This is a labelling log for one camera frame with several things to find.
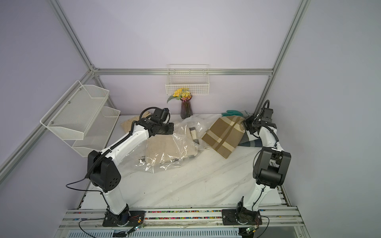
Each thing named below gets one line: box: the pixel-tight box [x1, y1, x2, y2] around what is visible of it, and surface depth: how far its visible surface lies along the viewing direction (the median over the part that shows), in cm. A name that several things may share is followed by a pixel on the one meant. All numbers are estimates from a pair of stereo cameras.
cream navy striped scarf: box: [189, 126, 200, 145], surface depth 106 cm
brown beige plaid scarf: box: [200, 115, 246, 159], surface depth 101 cm
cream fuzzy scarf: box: [144, 134, 198, 166], surface depth 90 cm
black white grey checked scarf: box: [237, 131, 263, 148], surface depth 103 cm
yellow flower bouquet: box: [166, 87, 193, 104], surface depth 102 cm
